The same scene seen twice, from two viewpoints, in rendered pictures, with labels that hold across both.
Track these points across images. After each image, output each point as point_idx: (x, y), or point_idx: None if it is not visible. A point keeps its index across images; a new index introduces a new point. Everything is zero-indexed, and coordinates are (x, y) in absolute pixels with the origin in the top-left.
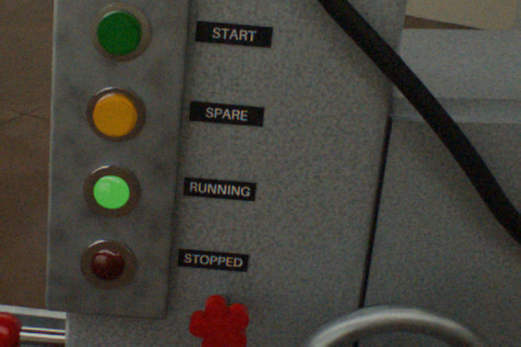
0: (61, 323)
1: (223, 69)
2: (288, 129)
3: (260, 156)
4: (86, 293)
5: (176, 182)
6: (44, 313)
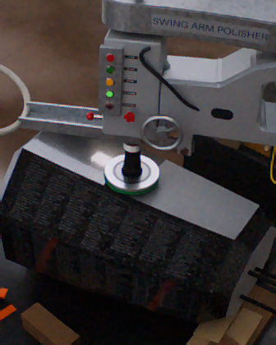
0: None
1: (129, 74)
2: (141, 84)
3: (136, 88)
4: (105, 110)
5: (121, 92)
6: None
